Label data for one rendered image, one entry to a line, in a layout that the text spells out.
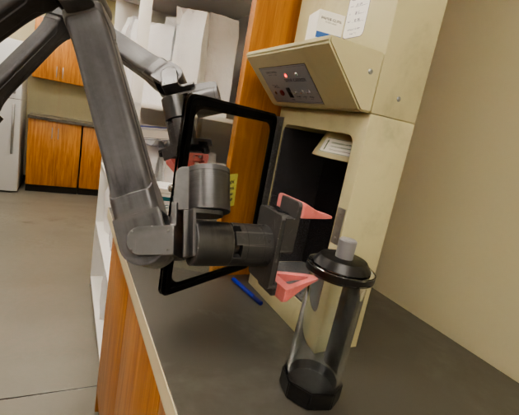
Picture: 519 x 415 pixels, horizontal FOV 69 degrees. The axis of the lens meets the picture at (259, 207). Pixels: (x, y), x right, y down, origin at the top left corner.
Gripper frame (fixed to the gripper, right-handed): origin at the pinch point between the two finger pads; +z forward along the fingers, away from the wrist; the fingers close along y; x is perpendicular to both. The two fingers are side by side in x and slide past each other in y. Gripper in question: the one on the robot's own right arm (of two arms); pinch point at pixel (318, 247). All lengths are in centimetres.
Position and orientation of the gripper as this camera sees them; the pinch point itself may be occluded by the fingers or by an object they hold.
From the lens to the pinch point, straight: 56.8
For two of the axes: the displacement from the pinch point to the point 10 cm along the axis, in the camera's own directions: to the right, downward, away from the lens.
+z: 8.8, 0.8, 4.6
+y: 1.8, -9.6, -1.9
